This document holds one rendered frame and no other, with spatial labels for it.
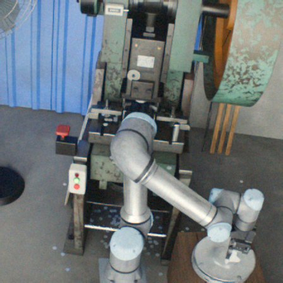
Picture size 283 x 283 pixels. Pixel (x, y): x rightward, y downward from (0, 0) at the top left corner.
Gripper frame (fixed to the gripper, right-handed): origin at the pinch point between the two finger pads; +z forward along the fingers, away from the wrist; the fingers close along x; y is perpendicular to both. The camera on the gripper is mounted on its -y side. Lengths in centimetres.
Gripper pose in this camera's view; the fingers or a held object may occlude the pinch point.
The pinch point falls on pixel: (225, 258)
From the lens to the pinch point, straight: 173.6
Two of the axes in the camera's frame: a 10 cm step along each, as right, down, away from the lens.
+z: -1.0, 8.2, 5.6
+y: 9.4, 2.6, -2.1
